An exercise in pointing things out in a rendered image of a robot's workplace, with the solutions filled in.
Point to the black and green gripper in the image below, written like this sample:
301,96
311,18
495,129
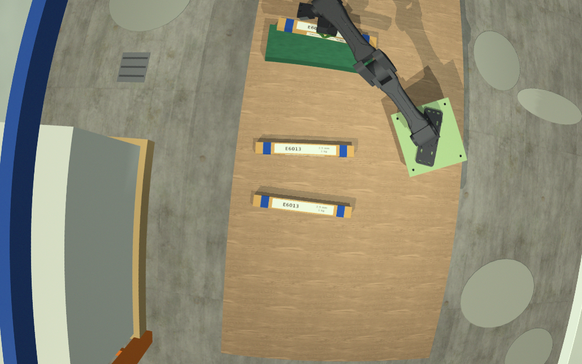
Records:
331,31

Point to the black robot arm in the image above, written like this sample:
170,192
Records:
379,72

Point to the tan welding electrode pack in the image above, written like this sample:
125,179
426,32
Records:
309,29
304,149
302,206

